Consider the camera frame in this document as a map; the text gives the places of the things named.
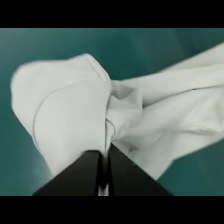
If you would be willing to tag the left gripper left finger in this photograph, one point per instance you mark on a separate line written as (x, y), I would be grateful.
(78, 176)

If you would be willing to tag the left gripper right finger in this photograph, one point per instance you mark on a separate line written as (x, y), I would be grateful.
(133, 176)

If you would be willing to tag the white T-shirt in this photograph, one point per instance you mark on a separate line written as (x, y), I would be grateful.
(73, 110)

